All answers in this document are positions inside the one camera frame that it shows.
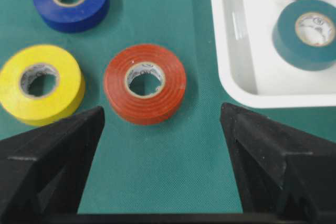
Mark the red tape roll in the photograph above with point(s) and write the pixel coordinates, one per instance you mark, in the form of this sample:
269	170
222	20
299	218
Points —
145	59

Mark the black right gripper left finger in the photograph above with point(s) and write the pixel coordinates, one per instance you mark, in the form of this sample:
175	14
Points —
44	170

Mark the white plastic tray case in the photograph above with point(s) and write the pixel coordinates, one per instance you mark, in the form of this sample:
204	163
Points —
249	67

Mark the green tape roll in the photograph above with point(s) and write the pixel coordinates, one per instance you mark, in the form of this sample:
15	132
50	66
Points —
304	34

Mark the yellow tape roll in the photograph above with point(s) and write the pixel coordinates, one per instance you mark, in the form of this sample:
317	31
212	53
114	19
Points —
25	66

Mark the blue tape roll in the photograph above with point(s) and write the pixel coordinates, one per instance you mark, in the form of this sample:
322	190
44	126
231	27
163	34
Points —
72	16

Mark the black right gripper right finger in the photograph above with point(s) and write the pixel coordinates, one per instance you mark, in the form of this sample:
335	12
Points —
279	169

